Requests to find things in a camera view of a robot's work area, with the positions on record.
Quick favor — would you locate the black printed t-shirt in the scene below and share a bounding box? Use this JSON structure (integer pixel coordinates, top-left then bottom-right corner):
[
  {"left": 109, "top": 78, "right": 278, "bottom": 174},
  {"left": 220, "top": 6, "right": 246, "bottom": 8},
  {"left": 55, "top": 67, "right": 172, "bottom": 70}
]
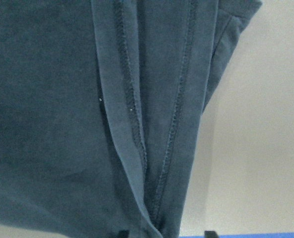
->
[{"left": 0, "top": 0, "right": 262, "bottom": 238}]

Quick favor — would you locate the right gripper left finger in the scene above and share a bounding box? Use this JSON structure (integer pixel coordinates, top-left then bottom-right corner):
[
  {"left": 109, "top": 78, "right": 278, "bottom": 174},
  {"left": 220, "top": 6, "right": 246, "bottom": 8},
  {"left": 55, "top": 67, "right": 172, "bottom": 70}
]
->
[{"left": 117, "top": 230, "right": 130, "bottom": 238}]

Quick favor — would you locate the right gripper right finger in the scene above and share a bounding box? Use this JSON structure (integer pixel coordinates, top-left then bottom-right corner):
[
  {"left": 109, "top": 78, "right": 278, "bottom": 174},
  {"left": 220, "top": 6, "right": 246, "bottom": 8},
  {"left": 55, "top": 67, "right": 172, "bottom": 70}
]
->
[{"left": 204, "top": 231, "right": 218, "bottom": 238}]

